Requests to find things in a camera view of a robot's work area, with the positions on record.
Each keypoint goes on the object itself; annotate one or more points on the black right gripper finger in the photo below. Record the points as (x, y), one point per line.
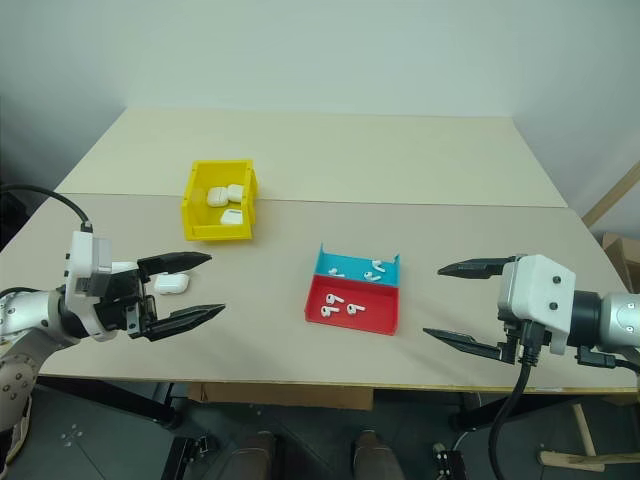
(465, 342)
(475, 268)

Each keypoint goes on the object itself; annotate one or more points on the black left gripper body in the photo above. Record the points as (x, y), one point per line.
(120, 292)

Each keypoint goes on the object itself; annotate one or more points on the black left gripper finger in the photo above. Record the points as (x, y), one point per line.
(175, 261)
(185, 320)

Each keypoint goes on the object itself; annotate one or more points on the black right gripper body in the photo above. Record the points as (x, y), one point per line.
(511, 345)

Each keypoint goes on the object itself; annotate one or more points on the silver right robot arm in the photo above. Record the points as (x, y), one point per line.
(625, 315)

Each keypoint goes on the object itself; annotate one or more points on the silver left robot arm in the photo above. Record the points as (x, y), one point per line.
(25, 315)

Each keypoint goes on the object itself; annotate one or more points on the yellow plastic bin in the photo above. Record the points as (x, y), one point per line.
(220, 232)

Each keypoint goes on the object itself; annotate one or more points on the brown cardboard box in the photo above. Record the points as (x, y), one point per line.
(622, 260)

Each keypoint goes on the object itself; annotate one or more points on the red and teal tray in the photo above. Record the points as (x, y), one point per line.
(372, 315)

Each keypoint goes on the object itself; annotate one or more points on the white earbud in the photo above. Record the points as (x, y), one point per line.
(328, 313)
(356, 309)
(336, 272)
(331, 300)
(377, 265)
(371, 276)

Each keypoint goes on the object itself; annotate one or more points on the flat cardboard under table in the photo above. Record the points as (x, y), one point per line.
(280, 395)

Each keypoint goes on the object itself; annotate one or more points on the blue tray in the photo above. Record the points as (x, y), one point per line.
(352, 264)

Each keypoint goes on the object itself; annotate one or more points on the wooden stand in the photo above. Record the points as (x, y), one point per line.
(570, 459)

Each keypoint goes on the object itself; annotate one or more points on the dark brown rounded shape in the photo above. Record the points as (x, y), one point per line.
(375, 457)
(255, 457)

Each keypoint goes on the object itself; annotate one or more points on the leaning wooden slat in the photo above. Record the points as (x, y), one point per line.
(612, 195)

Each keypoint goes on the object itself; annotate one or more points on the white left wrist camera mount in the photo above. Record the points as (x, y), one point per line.
(82, 255)

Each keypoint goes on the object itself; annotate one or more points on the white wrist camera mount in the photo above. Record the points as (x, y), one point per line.
(540, 285)
(82, 255)

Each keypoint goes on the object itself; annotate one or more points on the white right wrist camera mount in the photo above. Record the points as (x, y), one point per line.
(540, 285)

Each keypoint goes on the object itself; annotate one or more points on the black table frame leg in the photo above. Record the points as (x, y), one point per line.
(125, 400)

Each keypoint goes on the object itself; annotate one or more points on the black metal bracket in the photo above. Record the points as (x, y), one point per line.
(450, 462)
(190, 457)

